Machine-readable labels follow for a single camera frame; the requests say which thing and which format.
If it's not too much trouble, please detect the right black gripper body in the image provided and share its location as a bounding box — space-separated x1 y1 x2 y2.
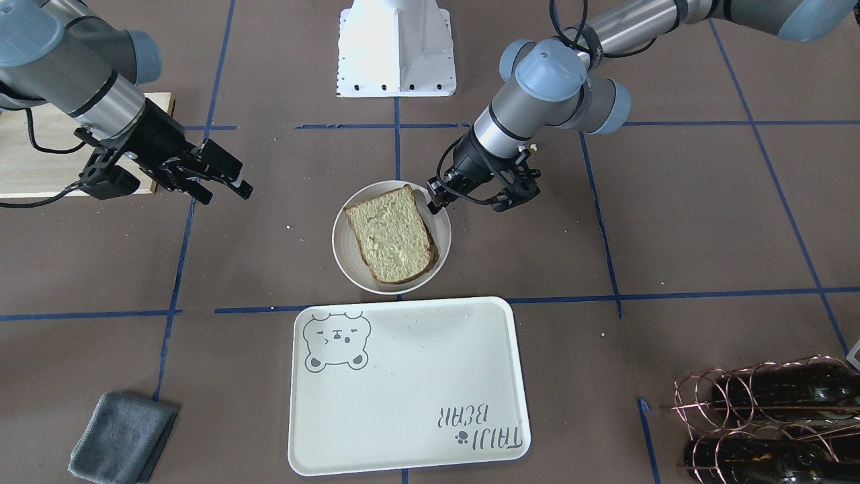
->
90 100 197 191

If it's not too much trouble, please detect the white round plate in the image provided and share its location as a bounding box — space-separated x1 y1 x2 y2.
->
331 180 452 295

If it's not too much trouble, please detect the wooden cutting board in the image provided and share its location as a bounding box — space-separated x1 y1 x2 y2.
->
0 93 175 199

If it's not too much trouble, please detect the dark wine bottle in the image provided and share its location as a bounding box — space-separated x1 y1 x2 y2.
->
682 431 859 483
712 360 859 422

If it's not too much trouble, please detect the white camera pole base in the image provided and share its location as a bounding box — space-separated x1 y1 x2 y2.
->
336 1 457 98

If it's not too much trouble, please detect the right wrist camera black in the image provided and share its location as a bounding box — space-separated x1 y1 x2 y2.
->
78 147 140 201

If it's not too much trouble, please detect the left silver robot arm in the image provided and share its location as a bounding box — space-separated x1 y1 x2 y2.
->
427 1 858 214

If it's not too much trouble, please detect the bread slice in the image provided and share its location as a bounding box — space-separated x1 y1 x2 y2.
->
343 184 438 284

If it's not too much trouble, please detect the copper wire bottle rack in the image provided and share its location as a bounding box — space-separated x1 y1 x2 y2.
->
672 356 859 483

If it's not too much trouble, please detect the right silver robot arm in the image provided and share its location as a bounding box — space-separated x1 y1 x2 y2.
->
1 1 253 204

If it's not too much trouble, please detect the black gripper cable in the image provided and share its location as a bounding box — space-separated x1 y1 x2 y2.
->
0 108 101 209

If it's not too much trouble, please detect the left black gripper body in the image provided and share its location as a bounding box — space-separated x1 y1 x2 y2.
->
443 129 541 212

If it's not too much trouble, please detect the cream bear tray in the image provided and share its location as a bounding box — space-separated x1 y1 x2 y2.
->
288 296 531 476

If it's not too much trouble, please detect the grey folded cloth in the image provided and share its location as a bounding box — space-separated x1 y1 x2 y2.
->
68 392 178 483

